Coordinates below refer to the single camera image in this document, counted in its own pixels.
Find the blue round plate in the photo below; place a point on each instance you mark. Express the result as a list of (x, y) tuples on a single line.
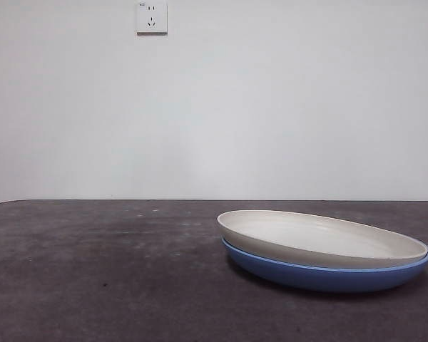
[(306, 279)]

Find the white round plate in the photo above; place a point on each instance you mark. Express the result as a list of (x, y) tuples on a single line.
[(306, 238)]

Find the white wall socket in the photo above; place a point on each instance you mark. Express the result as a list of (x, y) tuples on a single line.
[(152, 18)]

